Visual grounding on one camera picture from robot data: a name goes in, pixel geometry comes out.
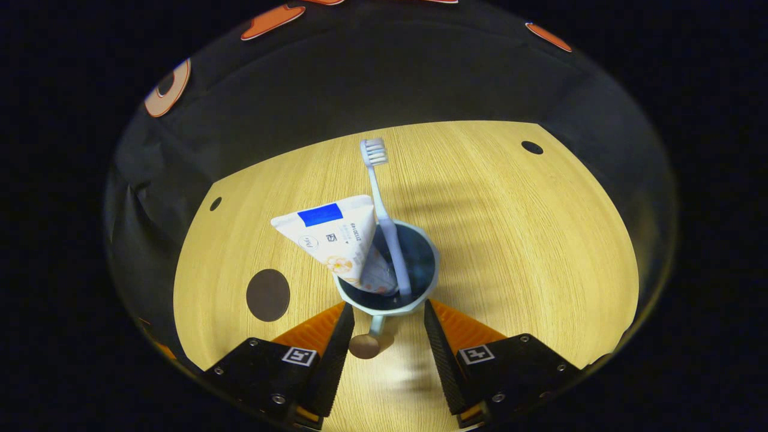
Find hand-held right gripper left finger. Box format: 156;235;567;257
201;302;356;430

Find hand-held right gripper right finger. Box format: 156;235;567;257
424;299;583;428

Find dark brown round coaster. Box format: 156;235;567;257
246;269;291;323

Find pale blue cup wooden handle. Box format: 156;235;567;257
333;219;440;361

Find white toothpaste tube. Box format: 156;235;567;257
270;195;400;296

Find pale blue toothbrush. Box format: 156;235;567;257
360;137;413;299

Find black backdrop cloth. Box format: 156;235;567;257
102;0;679;361

